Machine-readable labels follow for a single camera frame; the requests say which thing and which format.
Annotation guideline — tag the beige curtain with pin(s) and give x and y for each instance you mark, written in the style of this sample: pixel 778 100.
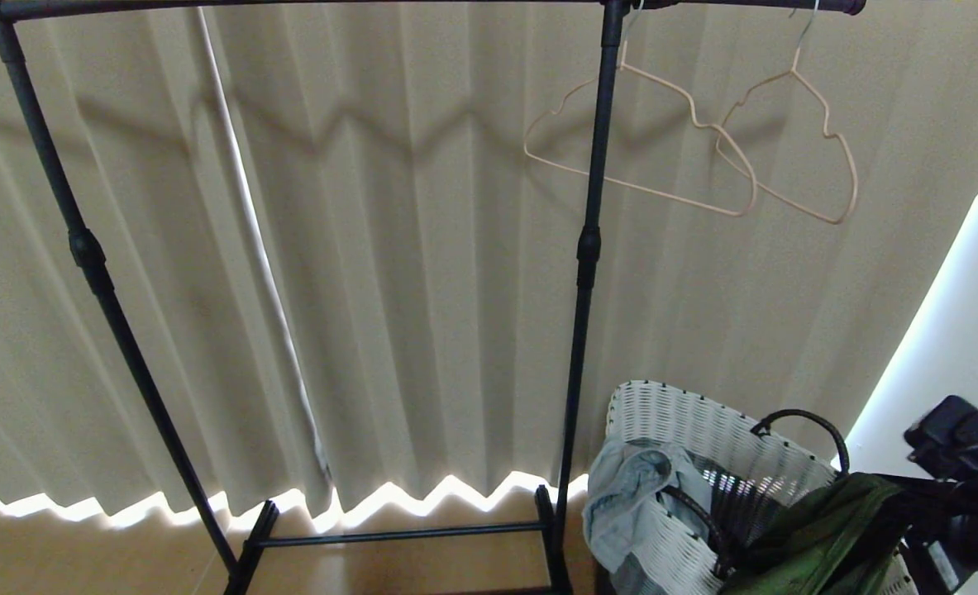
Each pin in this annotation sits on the beige curtain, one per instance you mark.
pixel 414 248

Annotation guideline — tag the pale blue garment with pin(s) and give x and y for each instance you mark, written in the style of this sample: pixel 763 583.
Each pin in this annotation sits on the pale blue garment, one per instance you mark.
pixel 621 496

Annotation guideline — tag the pink clothes hanger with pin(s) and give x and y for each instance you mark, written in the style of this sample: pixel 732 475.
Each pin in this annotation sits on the pink clothes hanger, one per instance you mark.
pixel 687 202
pixel 856 183

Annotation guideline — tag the black clothes rack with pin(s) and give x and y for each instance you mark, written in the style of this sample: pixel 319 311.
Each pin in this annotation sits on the black clothes rack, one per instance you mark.
pixel 588 248

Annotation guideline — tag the white laundry basket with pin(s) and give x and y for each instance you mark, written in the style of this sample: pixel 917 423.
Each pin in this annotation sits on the white laundry basket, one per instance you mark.
pixel 679 413

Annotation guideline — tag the green printed shirt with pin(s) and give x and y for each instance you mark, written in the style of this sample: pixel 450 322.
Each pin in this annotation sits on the green printed shirt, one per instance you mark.
pixel 819 537

